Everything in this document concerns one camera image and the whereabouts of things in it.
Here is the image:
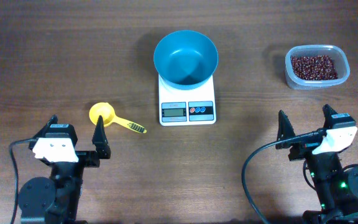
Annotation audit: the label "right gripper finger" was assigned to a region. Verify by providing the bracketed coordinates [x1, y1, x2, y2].
[275, 110, 295, 149]
[323, 104, 337, 129]

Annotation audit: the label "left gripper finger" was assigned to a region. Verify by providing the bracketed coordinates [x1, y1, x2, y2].
[92, 115, 111, 159]
[33, 114, 58, 139]

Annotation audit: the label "yellow measuring scoop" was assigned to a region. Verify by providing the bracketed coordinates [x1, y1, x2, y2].
[89, 102, 147, 134]

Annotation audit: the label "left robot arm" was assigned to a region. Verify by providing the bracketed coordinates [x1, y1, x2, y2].
[15, 115, 111, 224]

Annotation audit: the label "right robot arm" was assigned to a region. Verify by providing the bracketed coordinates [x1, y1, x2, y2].
[275, 105, 358, 223]

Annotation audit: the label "white digital kitchen scale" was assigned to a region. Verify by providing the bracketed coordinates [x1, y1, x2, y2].
[158, 77, 217, 126]

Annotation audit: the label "blue plastic bowl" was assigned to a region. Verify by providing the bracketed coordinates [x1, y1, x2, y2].
[153, 30, 219, 90]

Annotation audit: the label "red beans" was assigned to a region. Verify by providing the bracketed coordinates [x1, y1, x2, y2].
[290, 55, 338, 81]

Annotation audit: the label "clear plastic container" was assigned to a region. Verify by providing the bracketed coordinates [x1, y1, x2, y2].
[285, 45, 351, 90]

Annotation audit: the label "right black cable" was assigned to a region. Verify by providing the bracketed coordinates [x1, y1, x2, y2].
[241, 129, 328, 224]

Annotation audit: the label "black cable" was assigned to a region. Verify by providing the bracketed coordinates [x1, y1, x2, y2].
[241, 129, 328, 224]
[9, 138, 39, 224]

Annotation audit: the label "left black cable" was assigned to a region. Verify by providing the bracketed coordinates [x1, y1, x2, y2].
[9, 138, 39, 224]

